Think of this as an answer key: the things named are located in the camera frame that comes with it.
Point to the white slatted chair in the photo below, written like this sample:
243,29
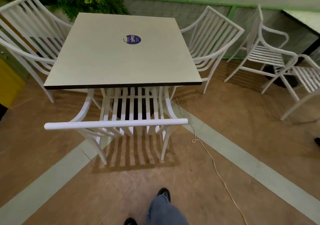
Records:
265,54
207,82
112,124
306,78
50,97

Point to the person's black right shoe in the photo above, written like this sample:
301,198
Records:
164,193

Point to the person's black shoe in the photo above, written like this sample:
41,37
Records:
130,221
164,193

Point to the person's right leg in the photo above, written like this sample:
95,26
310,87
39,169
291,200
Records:
165,212

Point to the person's black left shoe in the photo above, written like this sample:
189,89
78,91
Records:
130,221

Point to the black round table base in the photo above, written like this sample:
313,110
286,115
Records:
119,105
287,82

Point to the white table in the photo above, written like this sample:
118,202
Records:
305,19
112,64

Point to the purple round sticker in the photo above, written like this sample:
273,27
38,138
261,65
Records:
133,39

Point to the white planter box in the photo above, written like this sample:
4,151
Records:
58,14

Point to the wall of coloured lockers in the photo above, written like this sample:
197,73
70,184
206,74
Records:
10,82

